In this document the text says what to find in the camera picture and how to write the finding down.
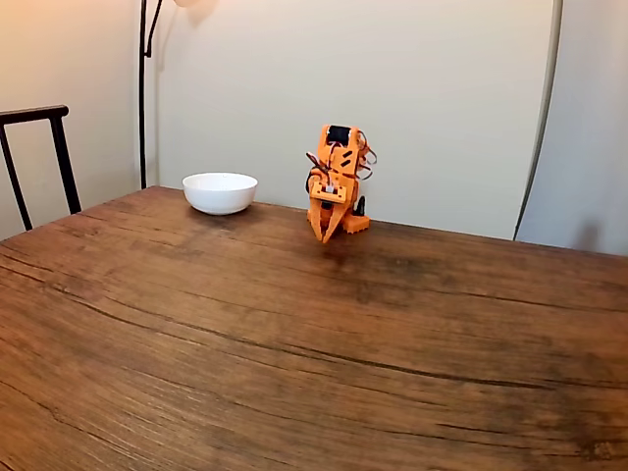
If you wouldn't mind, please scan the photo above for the white bowl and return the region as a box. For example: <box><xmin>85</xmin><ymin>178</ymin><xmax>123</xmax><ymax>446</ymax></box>
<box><xmin>182</xmin><ymin>172</ymin><xmax>259</xmax><ymax>216</ymax></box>

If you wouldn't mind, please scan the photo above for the grey vertical trim strip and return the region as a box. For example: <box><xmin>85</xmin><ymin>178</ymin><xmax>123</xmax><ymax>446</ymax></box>
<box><xmin>512</xmin><ymin>0</ymin><xmax>565</xmax><ymax>242</ymax></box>

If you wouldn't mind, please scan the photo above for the black floor lamp stand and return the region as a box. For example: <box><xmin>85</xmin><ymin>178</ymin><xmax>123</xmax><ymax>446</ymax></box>
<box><xmin>138</xmin><ymin>0</ymin><xmax>166</xmax><ymax>190</ymax></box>

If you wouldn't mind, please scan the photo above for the black wooden chair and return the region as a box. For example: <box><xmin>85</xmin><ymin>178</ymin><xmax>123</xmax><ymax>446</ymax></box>
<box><xmin>0</xmin><ymin>104</ymin><xmax>83</xmax><ymax>233</ymax></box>

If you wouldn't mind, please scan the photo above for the orange camera mount with camera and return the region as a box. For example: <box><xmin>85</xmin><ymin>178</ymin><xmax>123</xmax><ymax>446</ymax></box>
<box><xmin>308</xmin><ymin>177</ymin><xmax>355</xmax><ymax>205</ymax></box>

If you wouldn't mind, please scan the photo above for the black camera cable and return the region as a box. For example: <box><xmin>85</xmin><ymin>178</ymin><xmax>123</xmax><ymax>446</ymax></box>
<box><xmin>305</xmin><ymin>151</ymin><xmax>329</xmax><ymax>176</ymax></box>

